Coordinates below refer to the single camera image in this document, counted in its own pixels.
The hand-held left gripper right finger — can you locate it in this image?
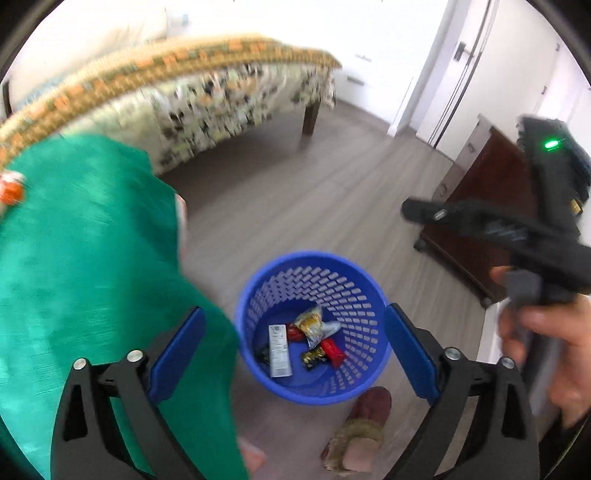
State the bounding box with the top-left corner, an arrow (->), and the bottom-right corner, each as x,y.
383,304 -> 541,480

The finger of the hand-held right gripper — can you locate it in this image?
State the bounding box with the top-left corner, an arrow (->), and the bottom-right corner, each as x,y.
401,198 -> 541,251

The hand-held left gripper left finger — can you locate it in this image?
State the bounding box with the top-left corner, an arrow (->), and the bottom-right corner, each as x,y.
50,307 -> 207,480

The red stick packet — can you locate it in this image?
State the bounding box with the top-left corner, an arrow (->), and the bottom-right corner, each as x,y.
321,339 -> 347,367

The gold black wrapper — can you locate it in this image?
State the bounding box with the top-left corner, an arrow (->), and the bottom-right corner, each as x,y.
301,348 -> 329,369

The white green milk carton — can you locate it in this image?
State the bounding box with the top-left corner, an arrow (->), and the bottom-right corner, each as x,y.
268,324 -> 293,378

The yellow white snack packet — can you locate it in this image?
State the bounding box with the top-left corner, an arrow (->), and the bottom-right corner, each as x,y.
294,305 -> 342,349

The blue plastic mesh basket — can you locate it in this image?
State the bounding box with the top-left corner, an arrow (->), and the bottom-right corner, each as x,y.
235,250 -> 393,406

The person's right hand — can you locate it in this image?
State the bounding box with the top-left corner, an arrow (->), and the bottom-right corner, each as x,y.
489,265 -> 591,428

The dark wooden cabinet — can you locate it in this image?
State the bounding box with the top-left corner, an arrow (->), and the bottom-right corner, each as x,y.
413,114 -> 546,309

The brown furry slipper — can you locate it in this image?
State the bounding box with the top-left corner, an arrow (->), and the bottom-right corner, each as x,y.
321,387 -> 393,476

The white door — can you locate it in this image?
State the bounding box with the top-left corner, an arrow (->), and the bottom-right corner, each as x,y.
418,0 -> 504,148

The white wardrobe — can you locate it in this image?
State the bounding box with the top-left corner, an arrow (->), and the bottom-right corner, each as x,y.
323,0 -> 451,134

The orange white small packet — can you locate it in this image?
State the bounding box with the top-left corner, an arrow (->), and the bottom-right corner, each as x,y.
0,171 -> 26,206

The floral bed sheet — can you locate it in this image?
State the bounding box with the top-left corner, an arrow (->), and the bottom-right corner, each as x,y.
60,62 -> 338,175

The bed with floral quilt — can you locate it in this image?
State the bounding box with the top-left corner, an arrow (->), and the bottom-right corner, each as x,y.
0,33 -> 342,167

